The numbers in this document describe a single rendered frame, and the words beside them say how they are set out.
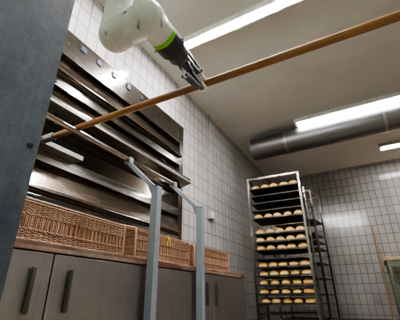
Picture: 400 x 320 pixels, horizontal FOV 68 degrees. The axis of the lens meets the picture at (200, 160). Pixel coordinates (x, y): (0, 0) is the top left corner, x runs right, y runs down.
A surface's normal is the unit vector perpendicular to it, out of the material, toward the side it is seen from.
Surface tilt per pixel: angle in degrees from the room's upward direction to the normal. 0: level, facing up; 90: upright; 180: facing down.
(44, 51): 90
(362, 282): 90
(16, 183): 90
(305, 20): 180
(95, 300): 90
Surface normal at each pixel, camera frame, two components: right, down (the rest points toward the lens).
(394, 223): -0.48, -0.36
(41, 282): 0.88, -0.21
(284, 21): 0.00, 0.91
